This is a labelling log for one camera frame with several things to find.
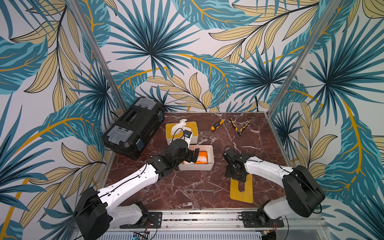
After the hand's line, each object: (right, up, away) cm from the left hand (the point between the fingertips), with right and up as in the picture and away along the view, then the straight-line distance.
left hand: (190, 148), depth 78 cm
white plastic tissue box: (+2, +2, +22) cm, 22 cm away
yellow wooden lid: (+31, -27, +4) cm, 41 cm away
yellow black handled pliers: (+33, +10, +32) cm, 47 cm away
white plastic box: (+1, -12, +10) cm, 16 cm away
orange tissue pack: (+7, -7, +9) cm, 14 cm away
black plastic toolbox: (-34, +7, +7) cm, 35 cm away
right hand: (+24, -18, +10) cm, 32 cm away
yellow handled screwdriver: (+19, +12, +32) cm, 39 cm away
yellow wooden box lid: (+1, +12, +23) cm, 26 cm away
